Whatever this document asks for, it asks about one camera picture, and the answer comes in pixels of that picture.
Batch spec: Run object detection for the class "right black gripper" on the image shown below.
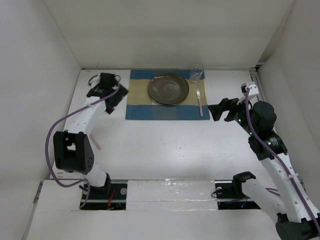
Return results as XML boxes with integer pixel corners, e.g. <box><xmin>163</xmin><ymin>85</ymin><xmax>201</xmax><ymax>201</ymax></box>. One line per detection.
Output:
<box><xmin>207</xmin><ymin>94</ymin><xmax>258</xmax><ymax>136</ymax></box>

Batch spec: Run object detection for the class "blue beige cloth placemat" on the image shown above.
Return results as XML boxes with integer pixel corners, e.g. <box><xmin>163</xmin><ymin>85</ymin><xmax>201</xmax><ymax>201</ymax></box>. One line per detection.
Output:
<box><xmin>125</xmin><ymin>69</ymin><xmax>210</xmax><ymax>121</ymax></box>

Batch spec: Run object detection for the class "pink handled knife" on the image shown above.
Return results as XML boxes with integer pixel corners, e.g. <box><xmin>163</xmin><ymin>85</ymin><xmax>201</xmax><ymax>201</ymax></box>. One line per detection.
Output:
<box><xmin>196</xmin><ymin>87</ymin><xmax>204</xmax><ymax>117</ymax></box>

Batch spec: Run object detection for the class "pink handled fork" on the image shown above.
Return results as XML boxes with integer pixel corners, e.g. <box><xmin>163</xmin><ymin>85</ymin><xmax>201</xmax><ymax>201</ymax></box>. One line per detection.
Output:
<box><xmin>89</xmin><ymin>134</ymin><xmax>101</xmax><ymax>150</ymax></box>

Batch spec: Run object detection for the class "clear plastic cup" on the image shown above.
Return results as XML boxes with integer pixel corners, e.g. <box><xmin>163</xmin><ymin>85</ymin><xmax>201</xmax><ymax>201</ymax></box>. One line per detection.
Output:
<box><xmin>189</xmin><ymin>62</ymin><xmax>204</xmax><ymax>82</ymax></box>

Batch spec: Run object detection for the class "dark olive round plate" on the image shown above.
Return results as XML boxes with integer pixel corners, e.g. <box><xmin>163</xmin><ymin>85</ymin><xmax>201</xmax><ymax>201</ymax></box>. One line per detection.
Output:
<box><xmin>148</xmin><ymin>72</ymin><xmax>190</xmax><ymax>105</ymax></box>

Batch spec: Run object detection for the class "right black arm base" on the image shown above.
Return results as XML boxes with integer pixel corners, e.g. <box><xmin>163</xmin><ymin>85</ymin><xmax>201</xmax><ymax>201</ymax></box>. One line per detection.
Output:
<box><xmin>211</xmin><ymin>180</ymin><xmax>261</xmax><ymax>211</ymax></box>

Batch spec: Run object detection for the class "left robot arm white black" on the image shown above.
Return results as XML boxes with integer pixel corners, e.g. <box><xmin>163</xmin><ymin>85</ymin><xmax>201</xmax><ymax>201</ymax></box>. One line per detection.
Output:
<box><xmin>53</xmin><ymin>72</ymin><xmax>129</xmax><ymax>199</ymax></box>

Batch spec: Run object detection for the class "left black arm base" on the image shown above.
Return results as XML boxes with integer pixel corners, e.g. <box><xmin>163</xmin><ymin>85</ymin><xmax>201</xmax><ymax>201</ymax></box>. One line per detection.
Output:
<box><xmin>79</xmin><ymin>180</ymin><xmax>128</xmax><ymax>211</ymax></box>

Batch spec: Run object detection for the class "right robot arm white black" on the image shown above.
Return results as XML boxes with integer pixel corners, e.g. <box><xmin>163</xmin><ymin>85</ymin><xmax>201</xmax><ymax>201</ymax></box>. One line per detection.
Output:
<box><xmin>208</xmin><ymin>98</ymin><xmax>320</xmax><ymax>240</ymax></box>

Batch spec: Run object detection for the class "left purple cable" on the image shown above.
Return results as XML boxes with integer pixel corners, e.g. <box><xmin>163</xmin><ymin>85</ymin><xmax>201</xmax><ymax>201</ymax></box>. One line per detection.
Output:
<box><xmin>44</xmin><ymin>73</ymin><xmax>122</xmax><ymax>209</ymax></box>

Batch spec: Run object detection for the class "purple cable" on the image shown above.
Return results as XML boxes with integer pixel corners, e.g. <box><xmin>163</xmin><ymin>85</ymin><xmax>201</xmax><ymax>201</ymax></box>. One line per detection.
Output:
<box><xmin>44</xmin><ymin>73</ymin><xmax>122</xmax><ymax>209</ymax></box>
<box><xmin>224</xmin><ymin>87</ymin><xmax>320</xmax><ymax>223</ymax></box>

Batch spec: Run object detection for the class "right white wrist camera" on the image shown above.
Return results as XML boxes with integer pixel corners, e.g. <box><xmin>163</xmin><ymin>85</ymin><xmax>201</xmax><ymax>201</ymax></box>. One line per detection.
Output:
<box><xmin>240</xmin><ymin>81</ymin><xmax>260</xmax><ymax>101</ymax></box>

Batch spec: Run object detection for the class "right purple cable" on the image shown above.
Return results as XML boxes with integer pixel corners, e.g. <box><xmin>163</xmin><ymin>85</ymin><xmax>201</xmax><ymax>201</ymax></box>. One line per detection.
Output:
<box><xmin>224</xmin><ymin>87</ymin><xmax>320</xmax><ymax>223</ymax></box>

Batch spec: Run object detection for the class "aluminium rail right side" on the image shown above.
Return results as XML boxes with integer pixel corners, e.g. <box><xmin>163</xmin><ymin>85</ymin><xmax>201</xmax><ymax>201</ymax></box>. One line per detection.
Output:
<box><xmin>249</xmin><ymin>67</ymin><xmax>267</xmax><ymax>102</ymax></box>

